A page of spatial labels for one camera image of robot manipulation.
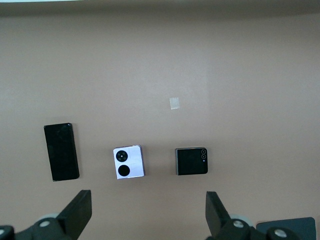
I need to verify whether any black mouse pad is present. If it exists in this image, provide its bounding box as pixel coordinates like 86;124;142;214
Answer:
256;216;316;240

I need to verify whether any small clear tape piece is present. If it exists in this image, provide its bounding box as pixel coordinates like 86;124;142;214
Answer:
169;96;181;111

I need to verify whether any black flip phone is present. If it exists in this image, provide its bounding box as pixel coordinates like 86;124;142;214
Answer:
174;147;209;176

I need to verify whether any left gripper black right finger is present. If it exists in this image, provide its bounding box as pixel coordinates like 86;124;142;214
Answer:
205;191;298;240

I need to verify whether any lilac flip phone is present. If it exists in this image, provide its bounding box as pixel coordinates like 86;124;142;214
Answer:
112;144;146;180

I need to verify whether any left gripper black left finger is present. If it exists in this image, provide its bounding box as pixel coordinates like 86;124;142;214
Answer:
0;189;93;240

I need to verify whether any black slab smartphone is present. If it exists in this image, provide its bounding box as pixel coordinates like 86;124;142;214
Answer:
43;122;80;182

